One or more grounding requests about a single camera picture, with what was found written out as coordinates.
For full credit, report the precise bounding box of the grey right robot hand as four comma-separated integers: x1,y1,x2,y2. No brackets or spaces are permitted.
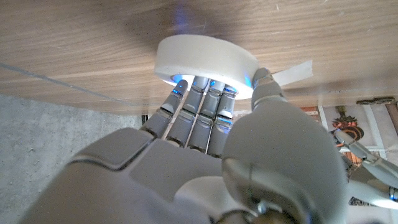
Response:
18,67,351,224

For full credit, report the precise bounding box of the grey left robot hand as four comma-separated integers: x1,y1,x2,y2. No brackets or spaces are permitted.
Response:
333,129,398,202

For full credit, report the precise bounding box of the white masking tape roll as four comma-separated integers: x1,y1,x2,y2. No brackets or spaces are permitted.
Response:
154,34,314,100

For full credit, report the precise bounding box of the printed bookshelf backdrop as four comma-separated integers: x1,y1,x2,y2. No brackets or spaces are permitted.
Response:
233,101,398,224

